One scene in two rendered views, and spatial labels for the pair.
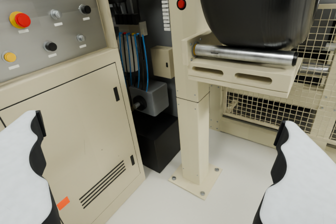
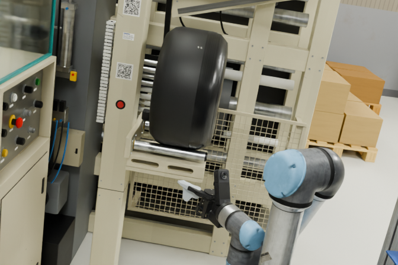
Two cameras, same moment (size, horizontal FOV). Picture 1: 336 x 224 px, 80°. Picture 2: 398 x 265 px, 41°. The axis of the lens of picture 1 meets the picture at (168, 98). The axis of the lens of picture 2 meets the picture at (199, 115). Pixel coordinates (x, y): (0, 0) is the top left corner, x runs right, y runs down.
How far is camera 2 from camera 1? 171 cm
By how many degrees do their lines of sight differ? 36
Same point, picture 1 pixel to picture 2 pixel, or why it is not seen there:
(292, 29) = (204, 141)
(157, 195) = not seen: outside the picture
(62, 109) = (20, 200)
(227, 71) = (162, 164)
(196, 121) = (118, 212)
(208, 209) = not seen: outside the picture
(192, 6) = (131, 108)
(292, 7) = (205, 131)
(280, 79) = (198, 170)
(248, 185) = not seen: outside the picture
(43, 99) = (16, 189)
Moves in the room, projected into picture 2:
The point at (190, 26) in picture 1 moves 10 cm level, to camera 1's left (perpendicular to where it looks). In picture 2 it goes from (127, 123) to (106, 124)
